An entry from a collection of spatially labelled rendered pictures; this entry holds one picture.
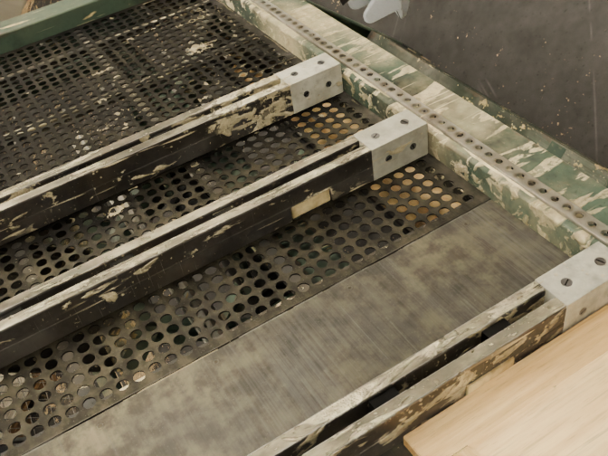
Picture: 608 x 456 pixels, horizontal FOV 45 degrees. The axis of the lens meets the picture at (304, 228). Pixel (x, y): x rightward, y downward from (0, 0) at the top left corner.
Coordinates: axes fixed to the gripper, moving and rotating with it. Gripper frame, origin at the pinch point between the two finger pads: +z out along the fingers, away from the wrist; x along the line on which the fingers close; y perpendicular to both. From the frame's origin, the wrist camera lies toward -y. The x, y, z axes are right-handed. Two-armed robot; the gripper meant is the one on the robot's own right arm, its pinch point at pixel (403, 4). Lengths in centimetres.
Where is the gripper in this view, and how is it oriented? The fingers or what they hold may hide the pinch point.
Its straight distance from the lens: 92.2
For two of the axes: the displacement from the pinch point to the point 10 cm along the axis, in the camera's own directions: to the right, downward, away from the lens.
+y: -7.9, 6.1, 0.7
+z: 4.2, 4.6, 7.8
